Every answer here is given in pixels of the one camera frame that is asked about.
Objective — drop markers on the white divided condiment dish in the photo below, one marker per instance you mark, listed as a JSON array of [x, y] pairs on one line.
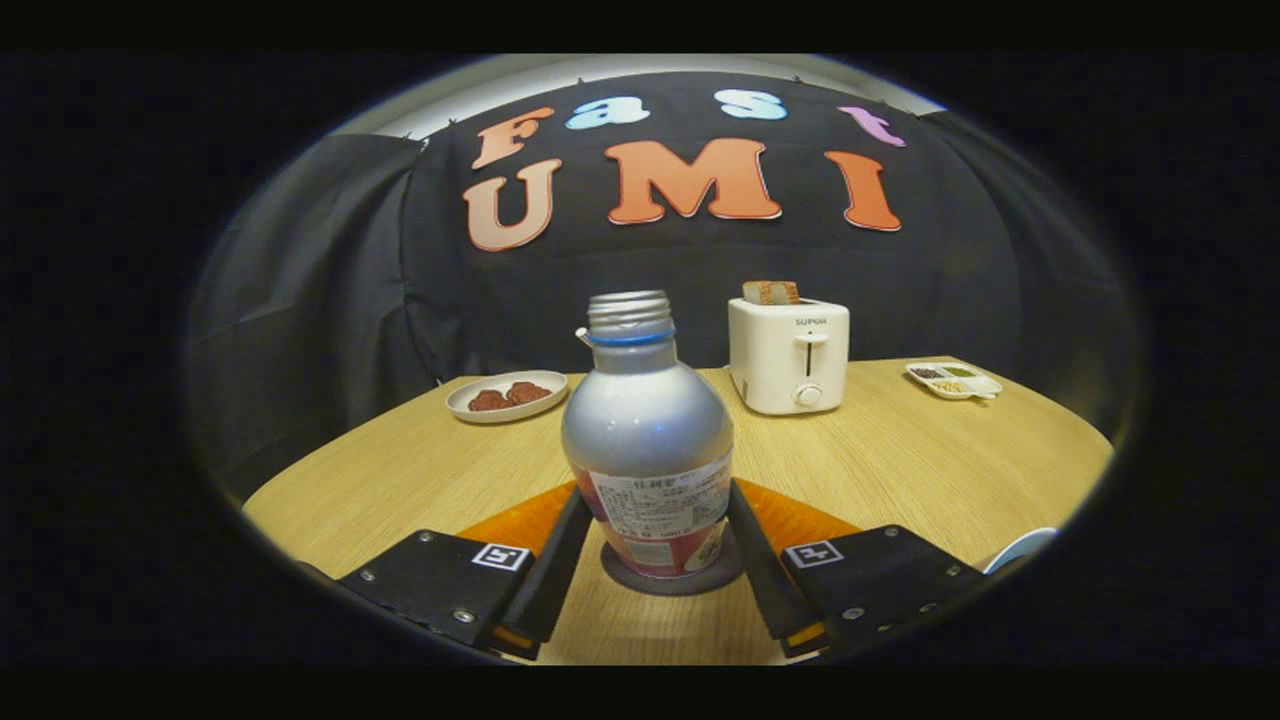
[[955, 380]]

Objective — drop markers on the round dark brown coaster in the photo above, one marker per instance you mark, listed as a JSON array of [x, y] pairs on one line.
[[620, 578]]

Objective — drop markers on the silver bottle with pink label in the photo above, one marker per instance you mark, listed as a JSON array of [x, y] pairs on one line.
[[645, 430]]

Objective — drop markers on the white toaster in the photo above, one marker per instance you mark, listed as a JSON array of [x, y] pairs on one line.
[[780, 365]]

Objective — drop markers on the brown meat piece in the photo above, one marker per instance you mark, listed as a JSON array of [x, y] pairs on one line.
[[528, 392], [488, 401]]

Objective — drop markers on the toast slices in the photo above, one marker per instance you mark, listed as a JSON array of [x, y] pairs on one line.
[[770, 292]]

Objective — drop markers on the black backdrop cloth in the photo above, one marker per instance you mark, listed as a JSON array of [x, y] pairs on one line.
[[330, 280]]

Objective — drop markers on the wooden table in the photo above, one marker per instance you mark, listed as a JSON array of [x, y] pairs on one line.
[[900, 460]]

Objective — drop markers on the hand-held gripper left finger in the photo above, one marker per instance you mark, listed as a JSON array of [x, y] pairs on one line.
[[555, 580]]

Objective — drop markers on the white oval plate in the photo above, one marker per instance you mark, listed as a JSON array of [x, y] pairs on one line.
[[470, 412]]

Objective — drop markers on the white cup with blue inside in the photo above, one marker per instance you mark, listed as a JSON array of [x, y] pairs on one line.
[[1020, 550]]

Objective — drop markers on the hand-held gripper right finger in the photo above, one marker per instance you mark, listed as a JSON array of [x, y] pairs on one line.
[[768, 580]]

